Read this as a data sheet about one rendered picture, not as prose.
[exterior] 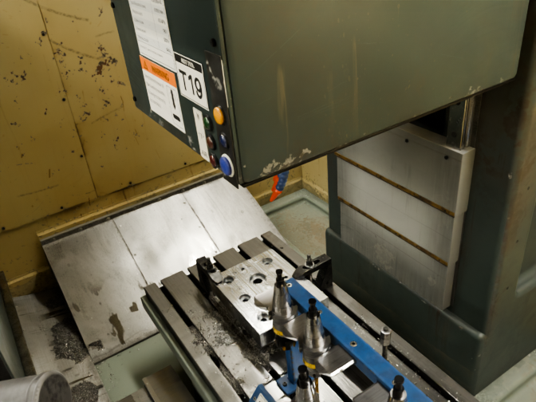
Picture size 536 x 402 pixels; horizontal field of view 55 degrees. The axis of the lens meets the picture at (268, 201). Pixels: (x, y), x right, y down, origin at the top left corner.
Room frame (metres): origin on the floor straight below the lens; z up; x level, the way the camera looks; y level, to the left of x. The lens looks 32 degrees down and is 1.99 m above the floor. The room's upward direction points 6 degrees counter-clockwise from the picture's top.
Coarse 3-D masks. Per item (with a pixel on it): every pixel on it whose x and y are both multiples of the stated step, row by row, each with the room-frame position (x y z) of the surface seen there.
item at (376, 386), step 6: (372, 384) 0.59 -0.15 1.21; (378, 384) 0.59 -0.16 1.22; (366, 390) 0.58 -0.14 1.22; (372, 390) 0.58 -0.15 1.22; (378, 390) 0.58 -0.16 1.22; (384, 390) 0.58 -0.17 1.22; (354, 396) 0.57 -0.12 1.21; (360, 396) 0.57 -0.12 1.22; (366, 396) 0.57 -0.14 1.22; (372, 396) 0.57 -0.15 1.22; (378, 396) 0.57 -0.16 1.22; (384, 396) 0.57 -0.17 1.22
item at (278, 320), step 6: (270, 306) 0.81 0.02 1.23; (294, 306) 0.80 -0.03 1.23; (270, 312) 0.80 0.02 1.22; (294, 312) 0.78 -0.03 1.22; (270, 318) 0.79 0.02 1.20; (276, 318) 0.77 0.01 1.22; (282, 318) 0.77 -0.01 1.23; (288, 318) 0.77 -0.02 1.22; (276, 324) 0.77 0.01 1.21; (282, 324) 0.77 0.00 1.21
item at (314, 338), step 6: (318, 312) 0.71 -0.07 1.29; (306, 318) 0.70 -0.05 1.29; (312, 318) 0.69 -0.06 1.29; (318, 318) 0.69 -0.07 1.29; (306, 324) 0.70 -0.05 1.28; (312, 324) 0.69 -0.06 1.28; (318, 324) 0.69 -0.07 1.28; (306, 330) 0.70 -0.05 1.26; (312, 330) 0.69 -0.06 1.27; (318, 330) 0.69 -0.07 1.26; (306, 336) 0.69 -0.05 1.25; (312, 336) 0.69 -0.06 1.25; (318, 336) 0.69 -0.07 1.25; (324, 336) 0.70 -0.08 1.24; (306, 342) 0.69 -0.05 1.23; (312, 342) 0.68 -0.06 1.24; (318, 342) 0.68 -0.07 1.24; (324, 342) 0.69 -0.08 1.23; (312, 348) 0.68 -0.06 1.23
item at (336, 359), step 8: (328, 352) 0.68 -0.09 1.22; (336, 352) 0.68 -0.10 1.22; (344, 352) 0.67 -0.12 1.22; (320, 360) 0.66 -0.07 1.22; (328, 360) 0.66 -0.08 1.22; (336, 360) 0.66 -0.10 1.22; (344, 360) 0.65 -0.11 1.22; (352, 360) 0.65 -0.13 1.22; (320, 368) 0.64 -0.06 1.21; (328, 368) 0.64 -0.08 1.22; (336, 368) 0.64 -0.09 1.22; (344, 368) 0.64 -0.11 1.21
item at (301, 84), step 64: (192, 0) 0.71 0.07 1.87; (256, 0) 0.68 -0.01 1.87; (320, 0) 0.73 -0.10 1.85; (384, 0) 0.79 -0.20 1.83; (448, 0) 0.87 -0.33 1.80; (512, 0) 0.95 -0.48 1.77; (128, 64) 1.02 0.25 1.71; (256, 64) 0.68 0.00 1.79; (320, 64) 0.73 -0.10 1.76; (384, 64) 0.80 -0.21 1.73; (448, 64) 0.87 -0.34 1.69; (512, 64) 0.97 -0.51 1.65; (192, 128) 0.78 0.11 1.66; (256, 128) 0.67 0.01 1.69; (320, 128) 0.73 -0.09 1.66; (384, 128) 0.81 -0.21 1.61
